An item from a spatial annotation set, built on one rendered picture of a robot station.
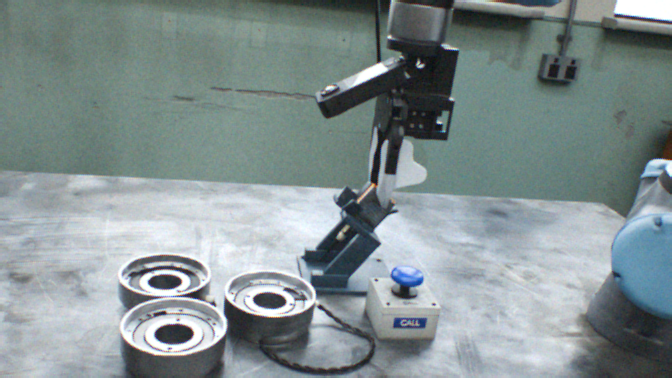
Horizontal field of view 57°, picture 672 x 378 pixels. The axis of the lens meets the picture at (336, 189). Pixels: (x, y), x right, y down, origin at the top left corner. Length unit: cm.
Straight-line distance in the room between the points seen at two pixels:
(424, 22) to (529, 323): 41
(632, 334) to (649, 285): 17
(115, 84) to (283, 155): 65
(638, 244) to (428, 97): 29
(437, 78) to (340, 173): 166
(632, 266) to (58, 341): 59
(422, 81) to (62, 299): 50
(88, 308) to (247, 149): 163
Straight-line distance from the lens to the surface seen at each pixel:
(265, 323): 69
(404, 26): 75
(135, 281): 77
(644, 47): 281
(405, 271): 74
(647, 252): 69
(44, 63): 234
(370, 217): 82
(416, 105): 77
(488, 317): 85
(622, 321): 87
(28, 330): 75
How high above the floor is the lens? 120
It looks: 20 degrees down
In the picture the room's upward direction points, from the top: 8 degrees clockwise
